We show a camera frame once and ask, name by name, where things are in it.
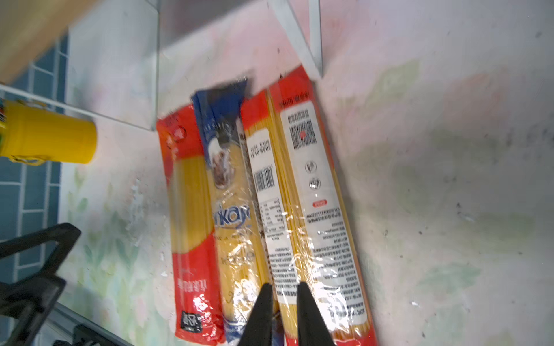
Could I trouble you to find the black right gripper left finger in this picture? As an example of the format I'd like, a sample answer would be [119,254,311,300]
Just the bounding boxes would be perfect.
[238,283,274,346]

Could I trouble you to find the red yellow spaghetti package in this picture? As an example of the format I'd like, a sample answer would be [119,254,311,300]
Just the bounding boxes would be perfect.
[157,105,224,345]

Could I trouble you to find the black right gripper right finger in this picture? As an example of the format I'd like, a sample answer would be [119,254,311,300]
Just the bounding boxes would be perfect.
[297,282,336,346]

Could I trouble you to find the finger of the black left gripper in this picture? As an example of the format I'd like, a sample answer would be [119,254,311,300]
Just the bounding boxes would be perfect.
[1,223,82,345]

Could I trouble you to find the red labelled spaghetti package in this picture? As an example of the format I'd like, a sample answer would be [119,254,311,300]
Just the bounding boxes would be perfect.
[241,67,378,345]

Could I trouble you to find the yellow pen holder cup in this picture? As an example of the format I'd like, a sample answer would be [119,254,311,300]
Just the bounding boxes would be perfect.
[1,99,98,166]

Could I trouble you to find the blue spaghetti package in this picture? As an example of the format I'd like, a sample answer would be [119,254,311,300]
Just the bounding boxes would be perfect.
[192,78,273,345]

